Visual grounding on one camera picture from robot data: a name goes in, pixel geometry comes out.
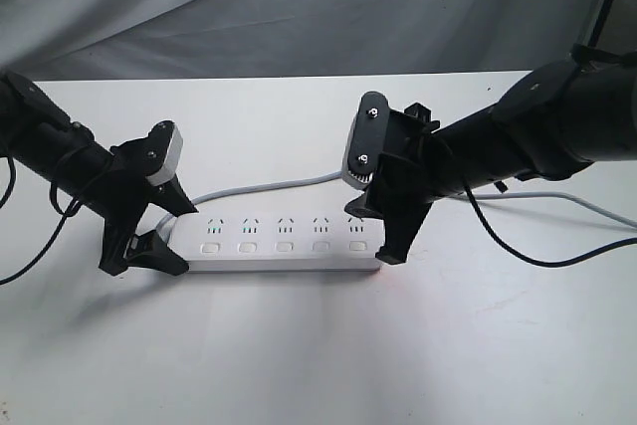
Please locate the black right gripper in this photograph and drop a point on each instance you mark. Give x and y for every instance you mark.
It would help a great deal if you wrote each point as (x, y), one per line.
(414, 169)

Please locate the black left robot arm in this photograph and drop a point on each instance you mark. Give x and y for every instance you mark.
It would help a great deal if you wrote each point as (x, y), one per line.
(38, 134)

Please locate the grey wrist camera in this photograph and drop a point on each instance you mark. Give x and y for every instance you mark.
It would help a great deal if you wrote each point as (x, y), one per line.
(365, 140)
(163, 147)

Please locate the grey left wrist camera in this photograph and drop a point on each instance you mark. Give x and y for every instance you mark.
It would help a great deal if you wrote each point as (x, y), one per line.
(163, 147)

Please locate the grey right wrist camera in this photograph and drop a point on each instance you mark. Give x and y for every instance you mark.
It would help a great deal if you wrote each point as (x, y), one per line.
(365, 140)

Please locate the white five-outlet power strip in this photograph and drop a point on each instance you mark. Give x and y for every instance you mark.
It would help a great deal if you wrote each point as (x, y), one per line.
(267, 242)

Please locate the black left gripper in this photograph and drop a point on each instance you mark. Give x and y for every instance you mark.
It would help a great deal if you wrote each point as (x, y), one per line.
(112, 183)

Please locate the grey backdrop cloth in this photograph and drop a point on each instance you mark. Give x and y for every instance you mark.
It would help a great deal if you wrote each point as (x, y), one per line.
(172, 39)

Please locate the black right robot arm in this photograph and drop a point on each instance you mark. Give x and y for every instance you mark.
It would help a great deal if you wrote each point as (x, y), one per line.
(554, 122)

